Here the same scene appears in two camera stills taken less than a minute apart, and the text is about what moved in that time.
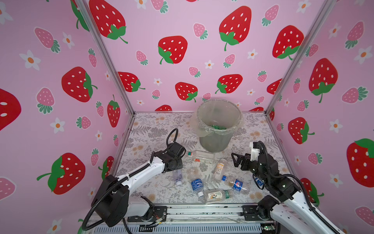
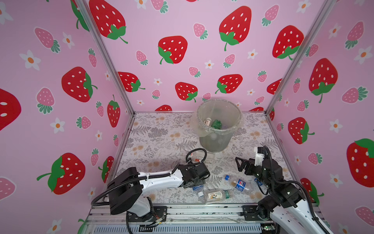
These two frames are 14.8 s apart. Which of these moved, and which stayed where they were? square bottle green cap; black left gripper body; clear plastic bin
Moved: black left gripper body
Stayed: square bottle green cap; clear plastic bin
